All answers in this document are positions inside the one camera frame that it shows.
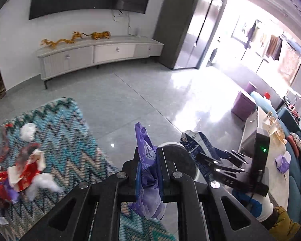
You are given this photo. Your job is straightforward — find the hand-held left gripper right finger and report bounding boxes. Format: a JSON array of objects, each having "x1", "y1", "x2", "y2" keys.
[{"x1": 156, "y1": 147, "x2": 277, "y2": 241}]

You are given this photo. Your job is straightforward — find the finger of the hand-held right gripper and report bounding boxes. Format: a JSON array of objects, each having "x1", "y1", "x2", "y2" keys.
[
  {"x1": 196, "y1": 153, "x2": 244, "y2": 175},
  {"x1": 224, "y1": 150, "x2": 253, "y2": 168}
]

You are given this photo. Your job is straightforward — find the small crumpled white tissue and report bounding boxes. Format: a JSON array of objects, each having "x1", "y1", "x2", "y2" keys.
[{"x1": 19, "y1": 123, "x2": 37, "y2": 142}]

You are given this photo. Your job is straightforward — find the purple plastic bag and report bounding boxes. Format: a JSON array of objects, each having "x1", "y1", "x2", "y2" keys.
[{"x1": 128, "y1": 122, "x2": 167, "y2": 220}]

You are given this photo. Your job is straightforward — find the blue and white carton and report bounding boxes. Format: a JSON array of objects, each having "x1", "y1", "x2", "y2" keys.
[{"x1": 180, "y1": 130, "x2": 227, "y2": 179}]

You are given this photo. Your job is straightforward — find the glass cups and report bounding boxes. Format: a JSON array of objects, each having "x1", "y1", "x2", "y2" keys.
[{"x1": 262, "y1": 110, "x2": 284, "y2": 136}]

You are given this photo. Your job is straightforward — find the white washing machine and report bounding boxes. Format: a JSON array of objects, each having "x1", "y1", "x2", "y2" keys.
[{"x1": 208, "y1": 47, "x2": 219, "y2": 67}]

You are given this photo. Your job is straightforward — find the red and white wrapper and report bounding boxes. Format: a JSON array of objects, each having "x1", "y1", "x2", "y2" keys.
[{"x1": 7, "y1": 143, "x2": 47, "y2": 192}]

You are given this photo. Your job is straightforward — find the patterned cushion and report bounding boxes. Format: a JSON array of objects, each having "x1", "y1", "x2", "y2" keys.
[{"x1": 288, "y1": 132, "x2": 301, "y2": 151}]

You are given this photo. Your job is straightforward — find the grey refrigerator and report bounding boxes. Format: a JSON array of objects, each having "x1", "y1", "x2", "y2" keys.
[{"x1": 159, "y1": 0, "x2": 223, "y2": 70}]

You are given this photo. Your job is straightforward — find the zigzag patterned mat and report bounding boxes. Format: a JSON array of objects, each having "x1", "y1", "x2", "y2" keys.
[{"x1": 0, "y1": 97, "x2": 177, "y2": 241}]

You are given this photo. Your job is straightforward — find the mustard yellow clothing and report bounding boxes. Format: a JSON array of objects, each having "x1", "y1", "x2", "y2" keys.
[{"x1": 269, "y1": 206, "x2": 301, "y2": 239}]

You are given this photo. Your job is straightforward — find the person's right hand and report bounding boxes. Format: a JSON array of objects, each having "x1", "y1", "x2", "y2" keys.
[{"x1": 231, "y1": 189, "x2": 263, "y2": 215}]

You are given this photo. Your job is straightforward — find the light blue chair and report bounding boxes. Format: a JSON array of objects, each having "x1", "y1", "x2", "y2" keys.
[{"x1": 250, "y1": 91, "x2": 276, "y2": 112}]

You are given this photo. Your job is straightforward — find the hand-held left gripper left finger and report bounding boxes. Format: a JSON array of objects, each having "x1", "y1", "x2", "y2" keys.
[{"x1": 20, "y1": 148, "x2": 141, "y2": 241}]

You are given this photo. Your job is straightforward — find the white television cabinet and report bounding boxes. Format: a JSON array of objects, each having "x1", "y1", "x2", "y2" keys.
[{"x1": 36, "y1": 35, "x2": 165, "y2": 90}]

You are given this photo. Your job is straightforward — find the dark hanging garment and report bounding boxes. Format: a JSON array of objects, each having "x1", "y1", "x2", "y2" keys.
[{"x1": 244, "y1": 19, "x2": 258, "y2": 49}]

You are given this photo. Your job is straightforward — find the white coffee table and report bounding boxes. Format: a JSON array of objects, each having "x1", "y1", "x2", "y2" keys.
[{"x1": 238, "y1": 105, "x2": 292, "y2": 207}]

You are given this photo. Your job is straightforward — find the purple foil wrapper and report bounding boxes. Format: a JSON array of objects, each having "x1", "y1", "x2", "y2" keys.
[{"x1": 4, "y1": 180, "x2": 21, "y2": 204}]

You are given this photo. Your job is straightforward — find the golden dragon figurine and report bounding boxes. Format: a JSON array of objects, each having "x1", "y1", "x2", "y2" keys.
[{"x1": 41, "y1": 31, "x2": 90, "y2": 48}]

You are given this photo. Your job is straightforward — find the large crumpled white tissue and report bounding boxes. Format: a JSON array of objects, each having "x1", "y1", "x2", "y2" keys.
[{"x1": 27, "y1": 173, "x2": 65, "y2": 202}]

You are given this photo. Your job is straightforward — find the large purple stool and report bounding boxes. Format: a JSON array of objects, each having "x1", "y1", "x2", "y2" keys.
[{"x1": 231, "y1": 91, "x2": 256, "y2": 121}]

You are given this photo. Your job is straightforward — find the white round trash bin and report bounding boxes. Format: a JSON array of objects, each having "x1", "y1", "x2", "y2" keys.
[{"x1": 157, "y1": 142, "x2": 204, "y2": 182}]

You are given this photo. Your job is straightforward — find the dangling television cable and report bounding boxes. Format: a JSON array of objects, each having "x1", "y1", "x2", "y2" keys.
[{"x1": 112, "y1": 8, "x2": 131, "y2": 35}]

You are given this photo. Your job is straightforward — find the brown hanging garment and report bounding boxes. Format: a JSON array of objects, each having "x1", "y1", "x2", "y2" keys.
[{"x1": 265, "y1": 35, "x2": 283, "y2": 61}]

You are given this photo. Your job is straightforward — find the patterned hanging rug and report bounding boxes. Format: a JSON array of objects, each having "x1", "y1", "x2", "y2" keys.
[{"x1": 277, "y1": 46, "x2": 300, "y2": 86}]

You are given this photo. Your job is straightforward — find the golden tiger figurine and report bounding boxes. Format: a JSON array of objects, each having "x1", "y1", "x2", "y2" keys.
[{"x1": 89, "y1": 31, "x2": 112, "y2": 41}]

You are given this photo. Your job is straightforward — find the teal sofa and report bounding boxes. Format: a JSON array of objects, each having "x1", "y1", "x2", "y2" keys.
[{"x1": 277, "y1": 107, "x2": 301, "y2": 223}]

